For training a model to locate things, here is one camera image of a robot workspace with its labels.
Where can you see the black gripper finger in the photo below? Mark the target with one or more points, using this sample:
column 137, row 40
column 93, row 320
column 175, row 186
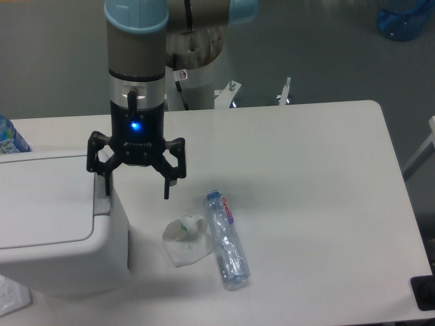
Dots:
column 96, row 142
column 177, row 148

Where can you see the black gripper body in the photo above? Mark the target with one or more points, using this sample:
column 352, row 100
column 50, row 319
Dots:
column 137, row 137

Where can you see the white push-lid trash can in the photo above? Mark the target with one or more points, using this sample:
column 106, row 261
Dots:
column 64, row 231

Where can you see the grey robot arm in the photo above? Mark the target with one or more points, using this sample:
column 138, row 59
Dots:
column 137, row 48

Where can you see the blue labelled bottle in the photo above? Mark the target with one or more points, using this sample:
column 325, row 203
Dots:
column 11, row 140

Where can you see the crumpled white tissue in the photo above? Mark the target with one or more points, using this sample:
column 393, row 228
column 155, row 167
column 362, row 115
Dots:
column 187, row 240

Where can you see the crushed clear plastic bottle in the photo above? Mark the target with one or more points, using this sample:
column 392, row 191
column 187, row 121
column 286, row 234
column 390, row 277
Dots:
column 231, row 258

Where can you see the blue water jug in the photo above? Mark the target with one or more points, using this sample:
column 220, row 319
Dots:
column 403, row 20

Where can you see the black device at edge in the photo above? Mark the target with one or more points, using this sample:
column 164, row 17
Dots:
column 423, row 289

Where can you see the white frame at right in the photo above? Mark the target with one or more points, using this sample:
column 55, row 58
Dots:
column 423, row 152

